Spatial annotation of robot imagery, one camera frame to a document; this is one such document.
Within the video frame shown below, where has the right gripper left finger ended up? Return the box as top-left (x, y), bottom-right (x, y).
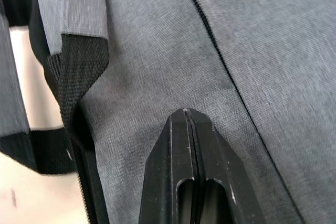
top-left (138, 108), bottom-right (201, 224)

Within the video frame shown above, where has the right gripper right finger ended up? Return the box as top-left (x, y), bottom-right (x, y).
top-left (186, 108), bottom-right (266, 224)

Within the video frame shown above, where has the grey laptop bag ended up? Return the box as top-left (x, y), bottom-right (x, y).
top-left (0, 0), bottom-right (336, 224)

